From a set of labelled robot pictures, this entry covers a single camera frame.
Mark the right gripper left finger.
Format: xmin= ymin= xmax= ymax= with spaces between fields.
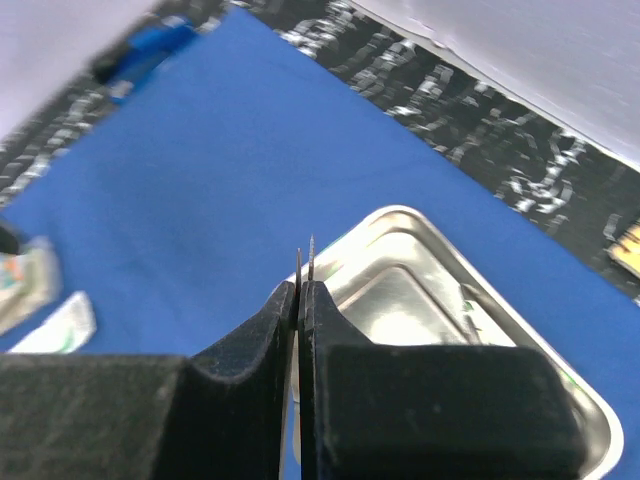
xmin=1 ymin=282 xmax=295 ymax=479

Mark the glove packet teal orange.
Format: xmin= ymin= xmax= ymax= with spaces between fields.
xmin=1 ymin=237 xmax=61 ymax=334

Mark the white suture packet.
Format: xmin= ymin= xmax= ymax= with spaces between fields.
xmin=8 ymin=291 xmax=97 ymax=354

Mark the small blue plastic tool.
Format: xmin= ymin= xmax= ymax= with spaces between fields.
xmin=91 ymin=15 xmax=197 ymax=104

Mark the blue surgical drape cloth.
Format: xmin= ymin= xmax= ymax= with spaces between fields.
xmin=4 ymin=9 xmax=639 ymax=479

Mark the metal instrument tray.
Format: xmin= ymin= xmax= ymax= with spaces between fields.
xmin=313 ymin=205 xmax=624 ymax=479

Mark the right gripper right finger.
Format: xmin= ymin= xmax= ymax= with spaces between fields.
xmin=298 ymin=281 xmax=587 ymax=479

